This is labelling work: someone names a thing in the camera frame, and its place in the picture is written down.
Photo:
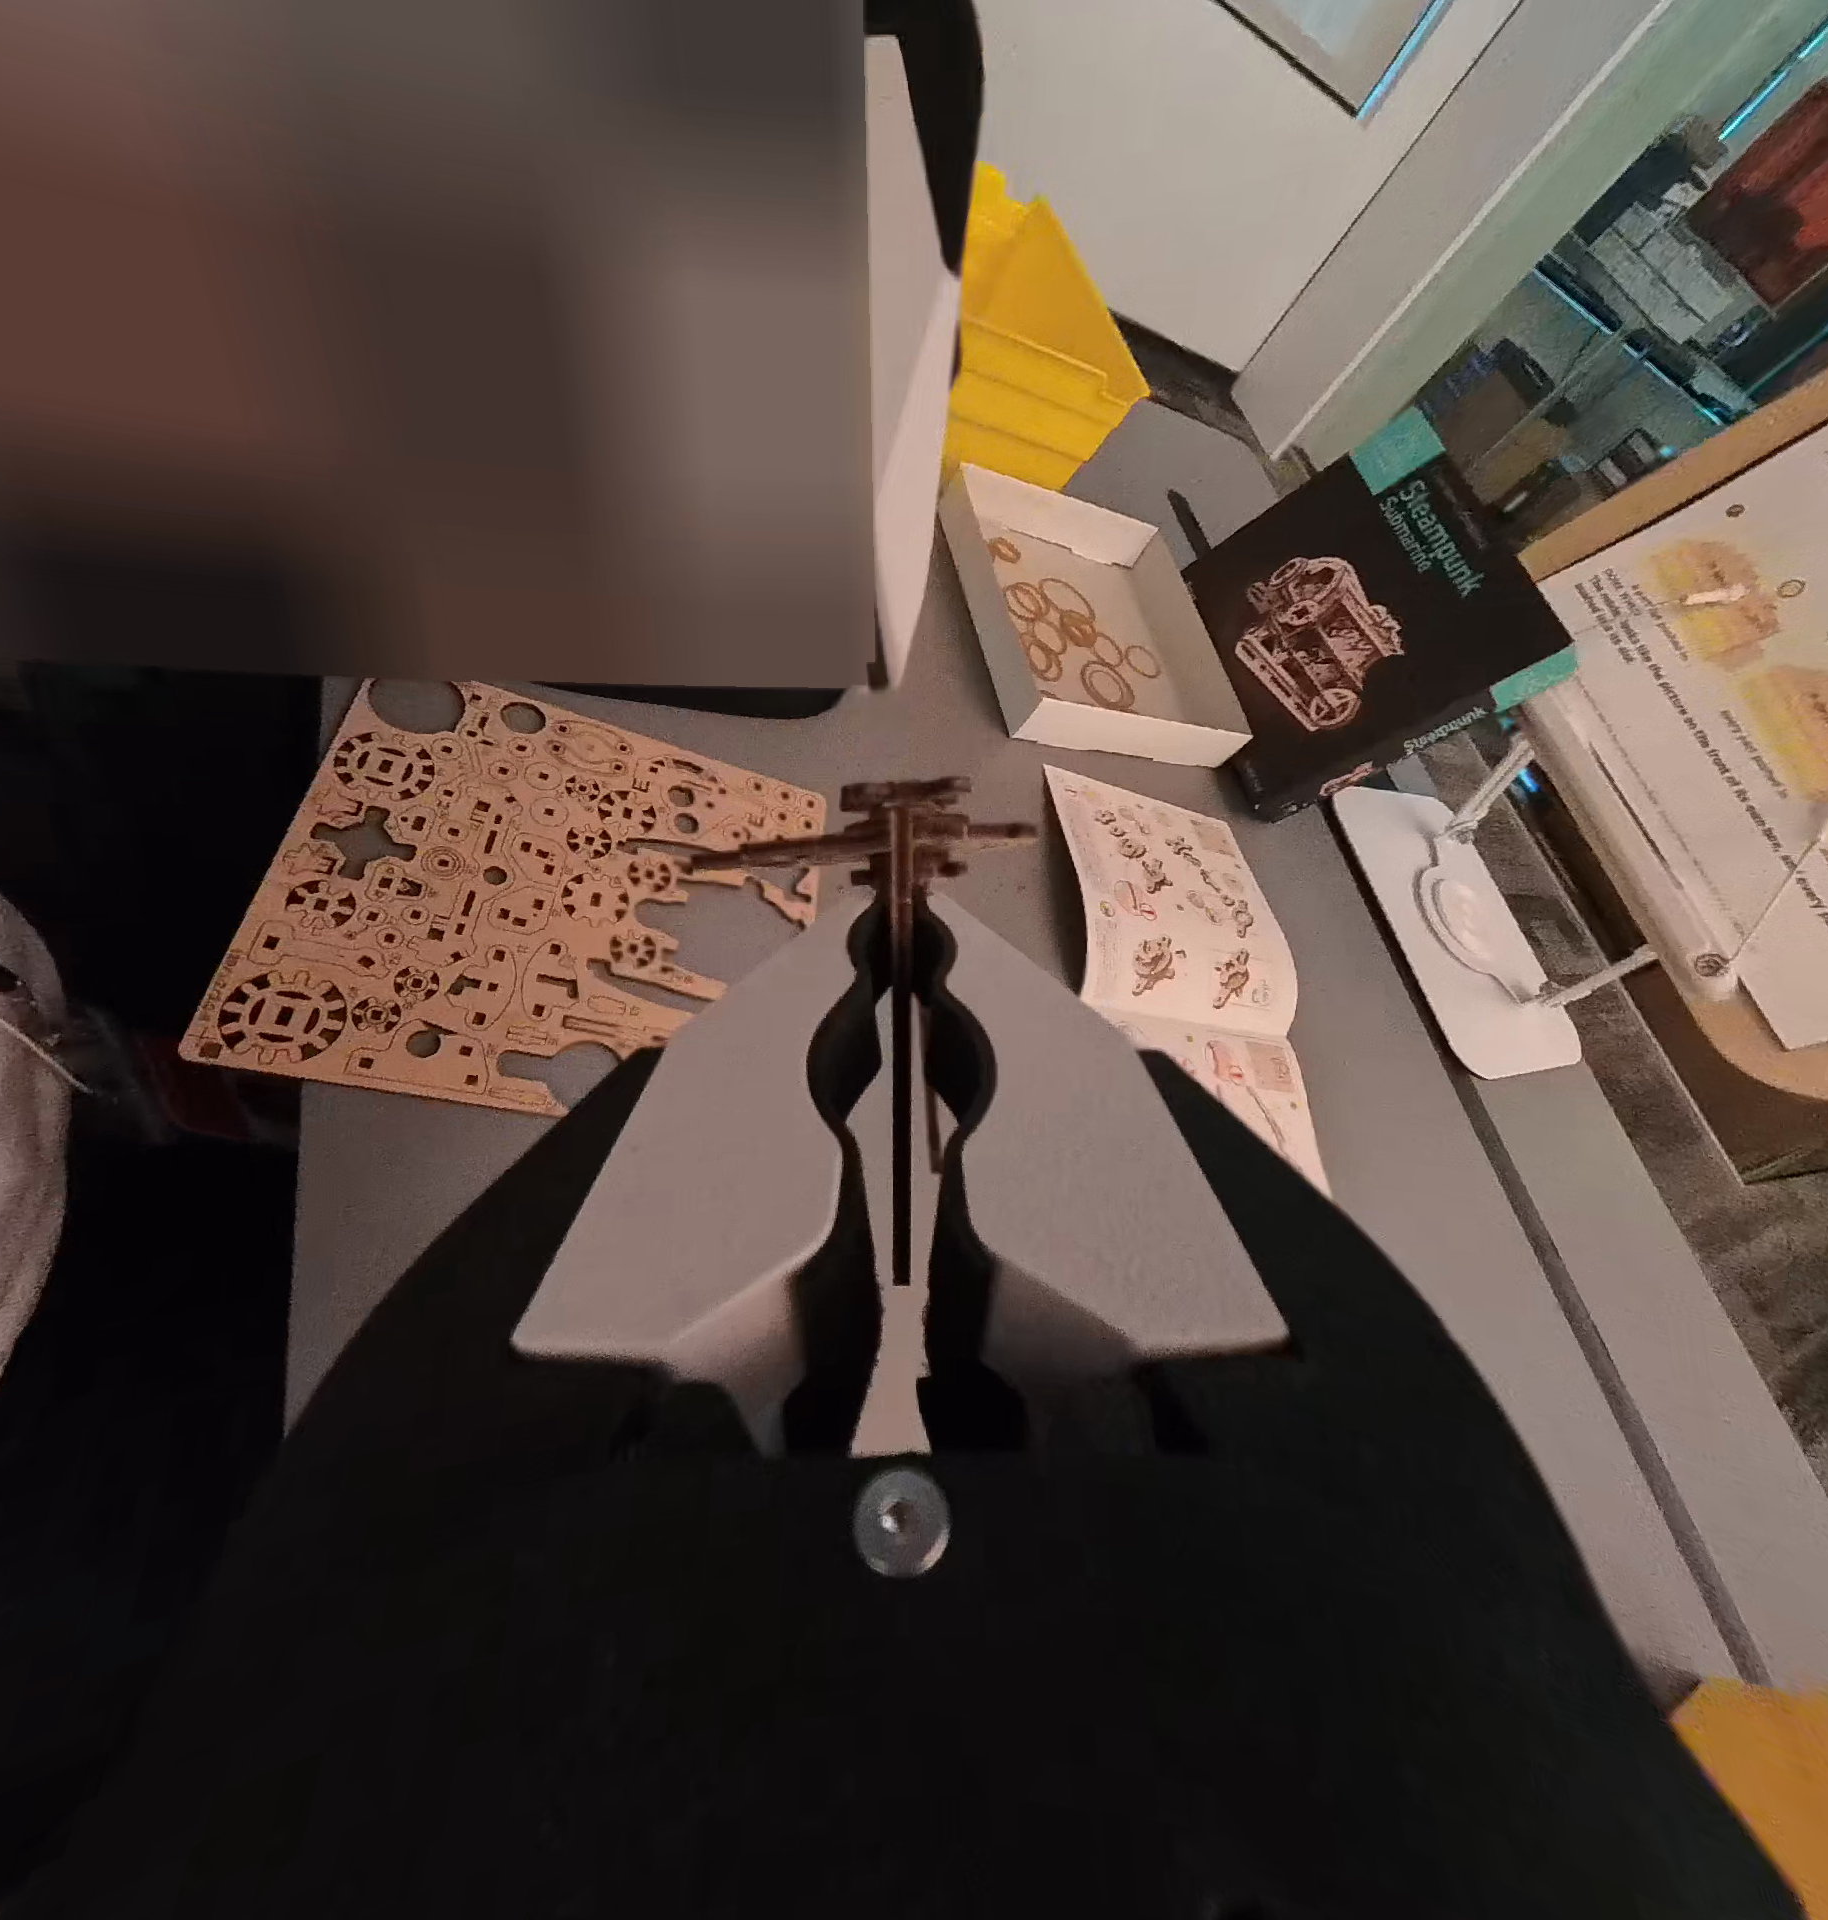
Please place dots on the yellow plastic object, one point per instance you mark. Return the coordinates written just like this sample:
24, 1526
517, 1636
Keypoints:
1784, 1800

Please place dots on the group of wooden rings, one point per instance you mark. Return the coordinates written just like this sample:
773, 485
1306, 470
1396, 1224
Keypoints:
1073, 631

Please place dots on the wooden parts sheet with gears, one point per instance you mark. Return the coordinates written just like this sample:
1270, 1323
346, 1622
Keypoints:
405, 930

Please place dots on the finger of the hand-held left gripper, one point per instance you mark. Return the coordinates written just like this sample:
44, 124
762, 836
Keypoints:
907, 450

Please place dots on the red storage crate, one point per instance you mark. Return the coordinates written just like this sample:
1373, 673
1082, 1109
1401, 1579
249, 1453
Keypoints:
1799, 195

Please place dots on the yellow plastic bin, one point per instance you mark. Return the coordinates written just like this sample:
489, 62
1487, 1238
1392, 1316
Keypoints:
1033, 345

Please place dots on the black product box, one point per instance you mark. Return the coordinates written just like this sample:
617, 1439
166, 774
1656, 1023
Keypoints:
1364, 631

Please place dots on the person's black trouser legs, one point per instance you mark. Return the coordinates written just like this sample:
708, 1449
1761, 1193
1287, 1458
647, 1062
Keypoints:
148, 1276

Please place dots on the wooden model assembly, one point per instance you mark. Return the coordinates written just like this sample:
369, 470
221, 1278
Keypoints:
907, 840

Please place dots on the printed instruction sign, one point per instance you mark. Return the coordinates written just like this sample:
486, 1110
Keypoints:
1679, 675

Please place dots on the laminated instruction sheet on stand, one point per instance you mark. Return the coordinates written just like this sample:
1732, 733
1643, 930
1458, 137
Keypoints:
1799, 1110

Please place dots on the illustrated instruction booklet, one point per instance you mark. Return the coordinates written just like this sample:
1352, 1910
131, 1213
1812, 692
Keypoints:
1170, 901

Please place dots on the white cardboard box tray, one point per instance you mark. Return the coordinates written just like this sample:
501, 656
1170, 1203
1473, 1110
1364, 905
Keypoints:
1123, 735

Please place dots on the person's white shirt torso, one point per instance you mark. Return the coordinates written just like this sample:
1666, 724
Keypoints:
8, 1125

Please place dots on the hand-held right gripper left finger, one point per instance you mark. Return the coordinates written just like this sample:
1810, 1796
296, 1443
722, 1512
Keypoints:
688, 1200

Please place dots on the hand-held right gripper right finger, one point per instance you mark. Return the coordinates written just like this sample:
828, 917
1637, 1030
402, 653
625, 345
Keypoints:
1108, 1200

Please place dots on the white sign stand base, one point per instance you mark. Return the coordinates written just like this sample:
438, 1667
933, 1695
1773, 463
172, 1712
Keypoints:
1485, 975

